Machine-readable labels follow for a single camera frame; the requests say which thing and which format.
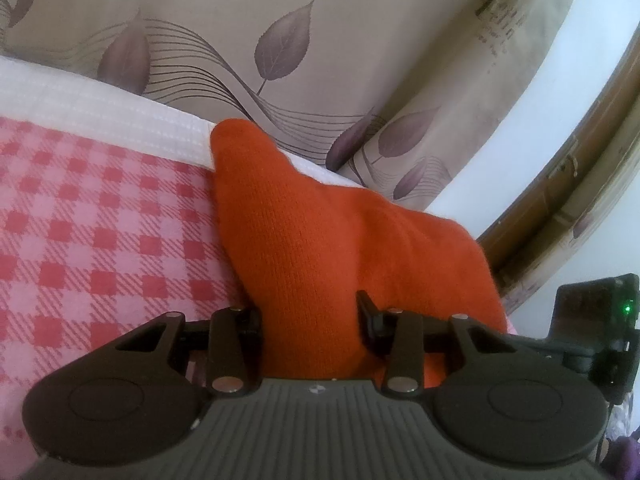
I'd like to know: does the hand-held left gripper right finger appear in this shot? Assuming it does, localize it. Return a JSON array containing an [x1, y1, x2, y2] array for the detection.
[[355, 290, 507, 395]]

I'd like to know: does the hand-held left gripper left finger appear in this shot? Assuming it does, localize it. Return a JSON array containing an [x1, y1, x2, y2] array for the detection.
[[114, 304, 264, 397]]

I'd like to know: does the orange knit sweater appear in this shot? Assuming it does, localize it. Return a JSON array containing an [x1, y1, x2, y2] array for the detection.
[[207, 117, 509, 382]]

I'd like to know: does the purple cloth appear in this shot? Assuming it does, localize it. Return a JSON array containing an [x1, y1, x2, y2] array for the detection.
[[607, 435, 640, 480]]

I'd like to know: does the pink checkered blanket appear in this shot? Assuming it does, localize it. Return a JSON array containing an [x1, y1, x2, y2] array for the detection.
[[0, 115, 251, 480]]

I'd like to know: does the beige leaf-print curtain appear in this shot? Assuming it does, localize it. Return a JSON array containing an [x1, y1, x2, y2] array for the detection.
[[0, 0, 597, 212]]

